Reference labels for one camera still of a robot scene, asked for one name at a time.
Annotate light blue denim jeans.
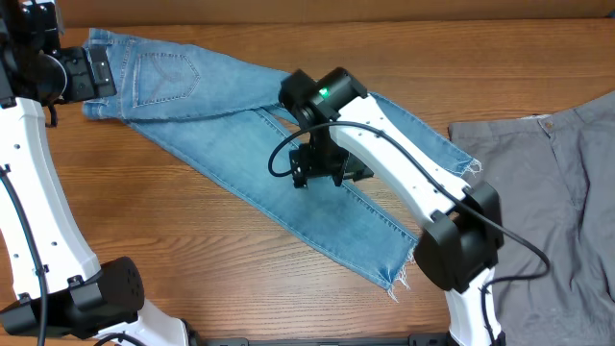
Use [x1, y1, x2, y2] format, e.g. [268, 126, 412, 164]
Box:
[81, 27, 483, 303]

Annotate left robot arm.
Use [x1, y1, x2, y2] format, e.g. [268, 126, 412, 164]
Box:
[1, 0, 201, 346]

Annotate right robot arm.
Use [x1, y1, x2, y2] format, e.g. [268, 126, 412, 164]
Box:
[279, 67, 505, 345]

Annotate grey trousers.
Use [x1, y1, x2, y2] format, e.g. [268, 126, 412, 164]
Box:
[450, 93, 614, 345]

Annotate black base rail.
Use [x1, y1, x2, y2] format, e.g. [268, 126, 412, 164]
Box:
[203, 333, 457, 346]

